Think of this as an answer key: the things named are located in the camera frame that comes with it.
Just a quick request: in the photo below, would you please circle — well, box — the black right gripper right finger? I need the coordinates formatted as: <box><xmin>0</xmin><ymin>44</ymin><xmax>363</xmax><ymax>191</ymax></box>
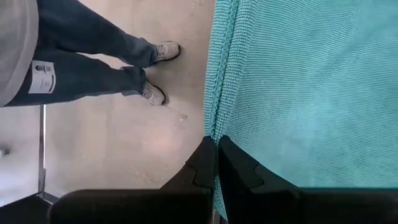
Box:
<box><xmin>218</xmin><ymin>134</ymin><xmax>300</xmax><ymax>224</ymax></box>

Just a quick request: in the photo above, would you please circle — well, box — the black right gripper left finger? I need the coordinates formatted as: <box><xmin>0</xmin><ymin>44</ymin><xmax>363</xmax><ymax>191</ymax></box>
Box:
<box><xmin>159</xmin><ymin>136</ymin><xmax>218</xmax><ymax>195</ymax></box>

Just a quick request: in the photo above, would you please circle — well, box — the teal terry towel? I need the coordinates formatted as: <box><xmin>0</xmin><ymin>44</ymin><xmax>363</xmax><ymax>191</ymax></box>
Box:
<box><xmin>203</xmin><ymin>0</ymin><xmax>398</xmax><ymax>218</ymax></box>

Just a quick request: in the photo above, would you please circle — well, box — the person's grey shoe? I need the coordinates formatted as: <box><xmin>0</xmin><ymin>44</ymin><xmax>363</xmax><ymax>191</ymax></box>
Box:
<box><xmin>152</xmin><ymin>40</ymin><xmax>182</xmax><ymax>65</ymax></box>
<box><xmin>139</xmin><ymin>80</ymin><xmax>167</xmax><ymax>106</ymax></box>

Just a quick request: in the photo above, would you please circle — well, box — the person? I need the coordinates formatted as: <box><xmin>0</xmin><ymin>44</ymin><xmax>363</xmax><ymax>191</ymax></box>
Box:
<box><xmin>0</xmin><ymin>0</ymin><xmax>159</xmax><ymax>108</ymax></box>

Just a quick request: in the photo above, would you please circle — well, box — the black metal base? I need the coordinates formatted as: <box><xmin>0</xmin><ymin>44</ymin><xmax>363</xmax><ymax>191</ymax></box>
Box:
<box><xmin>0</xmin><ymin>192</ymin><xmax>60</xmax><ymax>224</ymax></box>

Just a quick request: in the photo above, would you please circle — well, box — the white paper badge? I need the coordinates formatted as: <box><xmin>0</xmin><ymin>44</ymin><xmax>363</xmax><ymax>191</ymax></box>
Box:
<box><xmin>27</xmin><ymin>60</ymin><xmax>57</xmax><ymax>95</ymax></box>

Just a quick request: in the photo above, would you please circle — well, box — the thin metal post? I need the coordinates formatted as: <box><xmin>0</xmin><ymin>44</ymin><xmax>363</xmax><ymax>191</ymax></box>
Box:
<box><xmin>37</xmin><ymin>105</ymin><xmax>47</xmax><ymax>195</ymax></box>

